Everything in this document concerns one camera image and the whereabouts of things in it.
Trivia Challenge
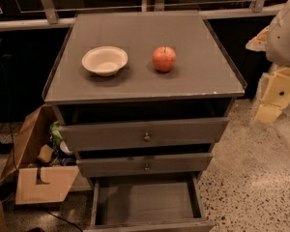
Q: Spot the grey bottom drawer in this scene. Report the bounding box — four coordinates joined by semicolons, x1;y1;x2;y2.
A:
84;172;215;232

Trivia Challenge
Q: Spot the grey drawer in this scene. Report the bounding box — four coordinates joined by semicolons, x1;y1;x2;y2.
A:
59;117;229;151
77;153;213;178
84;172;215;232

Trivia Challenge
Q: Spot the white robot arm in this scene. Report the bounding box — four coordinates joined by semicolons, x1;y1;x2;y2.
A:
246;0;290;124

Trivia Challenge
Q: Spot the grey drawer cabinet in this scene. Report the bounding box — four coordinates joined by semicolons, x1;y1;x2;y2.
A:
42;10;248;232

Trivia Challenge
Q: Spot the grey top drawer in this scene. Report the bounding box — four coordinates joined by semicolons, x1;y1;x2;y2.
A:
59;117;229;151

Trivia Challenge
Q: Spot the grey middle drawer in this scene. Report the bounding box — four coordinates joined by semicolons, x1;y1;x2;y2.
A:
77;153;213;178

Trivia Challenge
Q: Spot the red apple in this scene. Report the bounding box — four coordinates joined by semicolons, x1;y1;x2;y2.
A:
152;46;176;73

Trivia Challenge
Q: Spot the white paper bowl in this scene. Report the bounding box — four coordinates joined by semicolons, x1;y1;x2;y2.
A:
82;46;129;76

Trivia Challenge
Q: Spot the green bag in box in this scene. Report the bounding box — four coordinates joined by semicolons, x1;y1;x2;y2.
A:
49;121;63;149

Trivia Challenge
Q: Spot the yellow sponge in box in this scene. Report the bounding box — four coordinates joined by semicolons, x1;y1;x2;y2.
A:
37;144;53;163

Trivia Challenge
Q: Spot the metal window railing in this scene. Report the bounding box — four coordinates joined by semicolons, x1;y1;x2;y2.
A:
0;0;290;33

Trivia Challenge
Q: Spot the open cardboard box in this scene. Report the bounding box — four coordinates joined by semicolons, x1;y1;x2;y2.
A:
1;105;91;205

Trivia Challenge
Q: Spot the black floor cable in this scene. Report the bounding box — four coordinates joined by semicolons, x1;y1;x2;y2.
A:
38;203;85;232

